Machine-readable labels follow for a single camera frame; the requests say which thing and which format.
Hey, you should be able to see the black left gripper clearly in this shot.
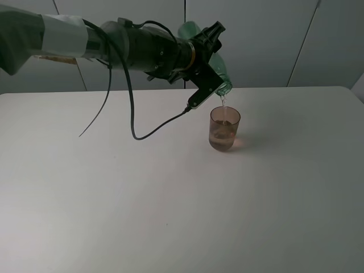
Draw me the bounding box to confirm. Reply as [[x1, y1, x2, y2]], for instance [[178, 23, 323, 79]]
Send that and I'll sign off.
[[167, 21, 226, 84]]

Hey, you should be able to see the green transparent water bottle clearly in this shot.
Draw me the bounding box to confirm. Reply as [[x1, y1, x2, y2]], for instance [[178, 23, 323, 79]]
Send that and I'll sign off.
[[177, 21, 233, 97]]

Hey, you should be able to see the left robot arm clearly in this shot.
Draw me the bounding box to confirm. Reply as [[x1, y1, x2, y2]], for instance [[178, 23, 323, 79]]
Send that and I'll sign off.
[[1, 5, 224, 85]]

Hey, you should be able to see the pink translucent plastic cup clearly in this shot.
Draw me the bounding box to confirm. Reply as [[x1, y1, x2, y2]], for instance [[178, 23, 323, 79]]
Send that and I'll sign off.
[[209, 106, 241, 152]]

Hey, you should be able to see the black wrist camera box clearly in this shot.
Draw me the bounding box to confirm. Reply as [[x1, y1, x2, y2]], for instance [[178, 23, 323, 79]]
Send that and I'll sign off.
[[187, 63, 224, 110]]

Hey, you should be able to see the thin black loose cable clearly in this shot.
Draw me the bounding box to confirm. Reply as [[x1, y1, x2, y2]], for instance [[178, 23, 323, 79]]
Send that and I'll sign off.
[[78, 64, 113, 138]]

